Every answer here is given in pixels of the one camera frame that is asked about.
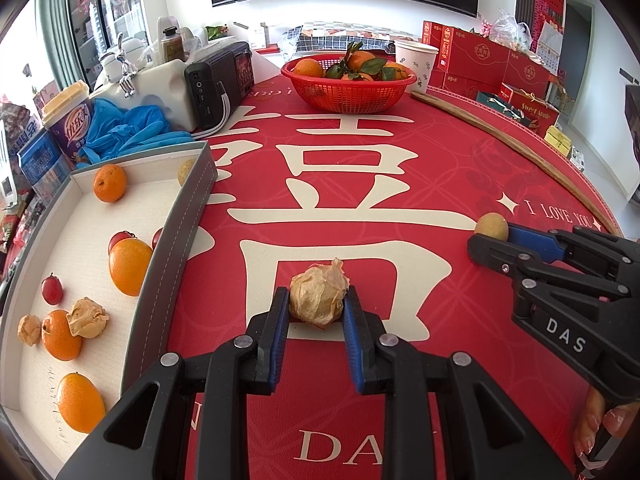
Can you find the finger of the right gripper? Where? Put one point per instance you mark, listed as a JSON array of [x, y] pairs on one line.
[[587, 250], [518, 262]]

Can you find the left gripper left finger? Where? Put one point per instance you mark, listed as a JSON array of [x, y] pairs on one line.
[[146, 434]]

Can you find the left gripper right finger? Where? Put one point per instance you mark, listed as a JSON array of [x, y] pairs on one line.
[[484, 433]]

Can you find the brown kiwi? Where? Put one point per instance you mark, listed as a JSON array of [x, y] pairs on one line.
[[184, 170], [492, 225]]

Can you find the orange kumquat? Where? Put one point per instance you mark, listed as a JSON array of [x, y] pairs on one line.
[[79, 403]]

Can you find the large mandarin orange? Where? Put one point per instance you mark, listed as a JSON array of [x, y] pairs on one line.
[[57, 338]]

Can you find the tan walnut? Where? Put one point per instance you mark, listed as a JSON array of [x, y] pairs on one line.
[[87, 319]]

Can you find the red cherry tomato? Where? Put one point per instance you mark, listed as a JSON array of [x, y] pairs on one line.
[[52, 290]]

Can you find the small round orange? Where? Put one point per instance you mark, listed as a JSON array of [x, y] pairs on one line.
[[127, 262]]

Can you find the pale walnut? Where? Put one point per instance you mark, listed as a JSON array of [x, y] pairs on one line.
[[317, 295]]

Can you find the small red tomato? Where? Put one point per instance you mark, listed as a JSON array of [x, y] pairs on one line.
[[156, 238]]

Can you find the person right hand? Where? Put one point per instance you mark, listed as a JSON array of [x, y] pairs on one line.
[[594, 415]]

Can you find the yellow carton box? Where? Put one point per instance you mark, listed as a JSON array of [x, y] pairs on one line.
[[558, 140]]

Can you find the long wooden stick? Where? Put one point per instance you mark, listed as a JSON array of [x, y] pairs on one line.
[[482, 161]]

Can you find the red gift bag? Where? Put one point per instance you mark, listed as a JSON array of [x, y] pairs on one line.
[[541, 114]]

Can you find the dark green gift bag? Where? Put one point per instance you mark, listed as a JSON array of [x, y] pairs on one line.
[[503, 107]]

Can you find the white shallow tray box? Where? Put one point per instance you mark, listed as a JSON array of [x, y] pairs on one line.
[[71, 241]]

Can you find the red gift box stack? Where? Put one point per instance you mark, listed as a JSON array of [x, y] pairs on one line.
[[468, 63]]

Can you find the red round tablecloth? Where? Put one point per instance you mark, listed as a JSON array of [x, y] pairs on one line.
[[297, 187]]

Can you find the white paper cup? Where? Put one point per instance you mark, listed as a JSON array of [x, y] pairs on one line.
[[419, 58]]

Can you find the red plastic fruit basket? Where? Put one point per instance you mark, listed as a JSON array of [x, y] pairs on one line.
[[346, 96]]

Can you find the blue drink can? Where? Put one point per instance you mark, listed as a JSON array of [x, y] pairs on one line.
[[44, 165]]

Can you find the blue cloth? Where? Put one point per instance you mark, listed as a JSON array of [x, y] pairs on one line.
[[115, 132]]

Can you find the black portable radio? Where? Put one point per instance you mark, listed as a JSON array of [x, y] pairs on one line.
[[218, 81]]

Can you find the purple milk tea cup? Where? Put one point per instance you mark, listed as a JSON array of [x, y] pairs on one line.
[[68, 118]]

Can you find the green potted plant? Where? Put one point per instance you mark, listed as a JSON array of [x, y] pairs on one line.
[[216, 32]]

